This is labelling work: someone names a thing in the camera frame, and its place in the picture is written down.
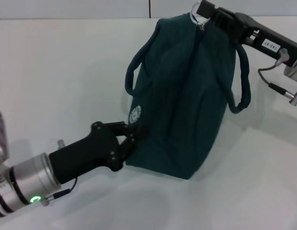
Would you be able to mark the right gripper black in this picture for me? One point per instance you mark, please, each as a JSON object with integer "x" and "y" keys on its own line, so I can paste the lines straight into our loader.
{"x": 268, "y": 38}

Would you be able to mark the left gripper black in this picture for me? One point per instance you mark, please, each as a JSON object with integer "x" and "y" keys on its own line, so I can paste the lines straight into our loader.
{"x": 90, "y": 151}

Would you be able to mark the dark teal insulated lunch bag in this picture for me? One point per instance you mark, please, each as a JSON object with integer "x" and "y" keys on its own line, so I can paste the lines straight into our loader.
{"x": 186, "y": 95}

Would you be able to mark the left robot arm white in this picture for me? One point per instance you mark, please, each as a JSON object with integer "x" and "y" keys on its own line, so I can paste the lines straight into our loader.
{"x": 23, "y": 184}

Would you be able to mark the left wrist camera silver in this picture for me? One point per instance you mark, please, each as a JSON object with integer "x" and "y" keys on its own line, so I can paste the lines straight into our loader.
{"x": 0, "y": 141}

